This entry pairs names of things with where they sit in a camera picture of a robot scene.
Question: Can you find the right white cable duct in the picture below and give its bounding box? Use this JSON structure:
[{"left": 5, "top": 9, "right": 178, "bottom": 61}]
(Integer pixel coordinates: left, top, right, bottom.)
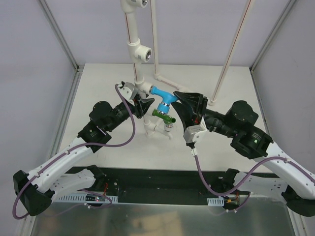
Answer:
[{"left": 207, "top": 197, "right": 224, "bottom": 207}]

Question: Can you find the green plastic faucet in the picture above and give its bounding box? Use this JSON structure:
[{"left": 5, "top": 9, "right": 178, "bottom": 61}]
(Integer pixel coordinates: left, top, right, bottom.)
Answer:
[{"left": 152, "top": 109, "right": 176, "bottom": 124}]

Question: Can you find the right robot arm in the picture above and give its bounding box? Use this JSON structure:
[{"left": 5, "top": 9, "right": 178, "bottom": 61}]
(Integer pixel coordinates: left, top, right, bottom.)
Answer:
[{"left": 171, "top": 91, "right": 315, "bottom": 217}]

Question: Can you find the aluminium frame post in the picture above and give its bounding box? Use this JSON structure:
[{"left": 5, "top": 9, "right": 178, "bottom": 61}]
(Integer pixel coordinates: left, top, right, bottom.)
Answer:
[
  {"left": 37, "top": 0, "right": 84, "bottom": 72},
  {"left": 250, "top": 0, "right": 298, "bottom": 72}
]

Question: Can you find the blue plastic faucet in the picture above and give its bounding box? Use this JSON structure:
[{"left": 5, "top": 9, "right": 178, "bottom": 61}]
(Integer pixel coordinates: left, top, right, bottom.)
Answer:
[{"left": 151, "top": 86, "right": 178, "bottom": 115}]

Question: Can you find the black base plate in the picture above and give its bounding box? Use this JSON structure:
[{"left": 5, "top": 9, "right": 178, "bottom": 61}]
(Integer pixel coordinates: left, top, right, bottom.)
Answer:
[{"left": 75, "top": 166, "right": 251, "bottom": 204}]

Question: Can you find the front aluminium rail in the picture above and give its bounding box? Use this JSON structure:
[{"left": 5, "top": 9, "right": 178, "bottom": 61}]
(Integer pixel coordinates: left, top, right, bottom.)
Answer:
[{"left": 31, "top": 172, "right": 297, "bottom": 197}]

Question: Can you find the left white cable duct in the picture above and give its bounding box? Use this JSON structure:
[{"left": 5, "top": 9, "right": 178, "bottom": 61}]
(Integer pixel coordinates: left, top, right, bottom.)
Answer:
[{"left": 53, "top": 193, "right": 119, "bottom": 204}]

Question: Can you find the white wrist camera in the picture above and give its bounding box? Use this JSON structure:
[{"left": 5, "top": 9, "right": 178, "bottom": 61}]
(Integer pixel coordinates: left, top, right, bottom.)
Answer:
[
  {"left": 183, "top": 118, "right": 207, "bottom": 157},
  {"left": 118, "top": 82, "right": 138, "bottom": 103}
]

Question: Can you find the white plastic faucet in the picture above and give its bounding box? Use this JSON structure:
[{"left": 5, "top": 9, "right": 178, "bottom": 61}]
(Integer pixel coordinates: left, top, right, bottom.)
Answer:
[{"left": 154, "top": 124, "right": 174, "bottom": 140}]

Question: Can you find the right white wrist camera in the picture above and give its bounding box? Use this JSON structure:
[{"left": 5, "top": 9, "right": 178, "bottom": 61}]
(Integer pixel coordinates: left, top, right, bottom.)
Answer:
[{"left": 183, "top": 118, "right": 207, "bottom": 157}]

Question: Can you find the white cable duct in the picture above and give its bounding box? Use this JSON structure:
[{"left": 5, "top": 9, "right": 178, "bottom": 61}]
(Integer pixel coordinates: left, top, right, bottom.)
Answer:
[
  {"left": 53, "top": 193, "right": 119, "bottom": 204},
  {"left": 207, "top": 197, "right": 224, "bottom": 207}
]

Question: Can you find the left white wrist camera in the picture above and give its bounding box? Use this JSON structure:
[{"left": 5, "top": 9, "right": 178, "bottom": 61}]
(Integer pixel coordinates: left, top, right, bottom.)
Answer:
[{"left": 118, "top": 82, "right": 138, "bottom": 103}]

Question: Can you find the right aluminium frame post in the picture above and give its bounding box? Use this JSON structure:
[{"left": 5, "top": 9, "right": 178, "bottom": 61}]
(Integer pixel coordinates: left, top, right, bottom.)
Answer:
[{"left": 250, "top": 0, "right": 298, "bottom": 72}]

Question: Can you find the left aluminium frame post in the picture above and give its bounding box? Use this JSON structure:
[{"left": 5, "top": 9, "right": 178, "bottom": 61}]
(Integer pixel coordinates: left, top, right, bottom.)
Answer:
[{"left": 37, "top": 0, "right": 84, "bottom": 72}]

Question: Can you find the white pipe assembly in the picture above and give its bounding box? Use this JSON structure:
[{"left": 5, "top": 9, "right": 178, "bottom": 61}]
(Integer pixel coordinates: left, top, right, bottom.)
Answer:
[{"left": 119, "top": 0, "right": 254, "bottom": 137}]

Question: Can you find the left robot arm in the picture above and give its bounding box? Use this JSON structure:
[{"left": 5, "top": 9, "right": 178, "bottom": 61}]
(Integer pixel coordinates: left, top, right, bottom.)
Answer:
[{"left": 12, "top": 95, "right": 154, "bottom": 220}]

